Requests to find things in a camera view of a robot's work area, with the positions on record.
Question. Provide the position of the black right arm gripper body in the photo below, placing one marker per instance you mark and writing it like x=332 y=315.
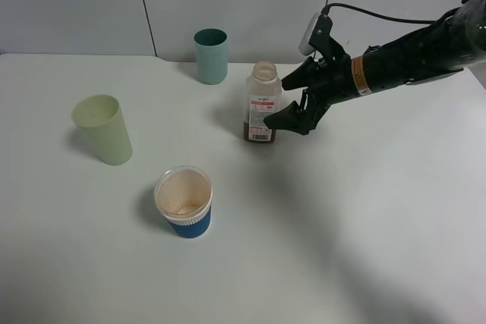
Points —
x=334 y=85

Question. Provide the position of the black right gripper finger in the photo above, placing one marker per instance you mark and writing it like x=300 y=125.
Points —
x=303 y=76
x=292 y=118

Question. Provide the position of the clear plastic drink bottle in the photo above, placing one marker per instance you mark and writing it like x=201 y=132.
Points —
x=263 y=90

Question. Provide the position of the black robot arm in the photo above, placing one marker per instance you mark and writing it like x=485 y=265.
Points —
x=439 y=49

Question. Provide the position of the teal plastic cup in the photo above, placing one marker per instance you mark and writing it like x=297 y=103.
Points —
x=211 y=55

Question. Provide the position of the clear cup with blue sleeve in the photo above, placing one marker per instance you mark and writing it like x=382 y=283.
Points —
x=183 y=195

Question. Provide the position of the pale green plastic cup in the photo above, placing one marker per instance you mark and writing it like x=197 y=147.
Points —
x=100 y=118

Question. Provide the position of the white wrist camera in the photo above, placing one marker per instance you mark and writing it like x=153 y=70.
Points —
x=304 y=46

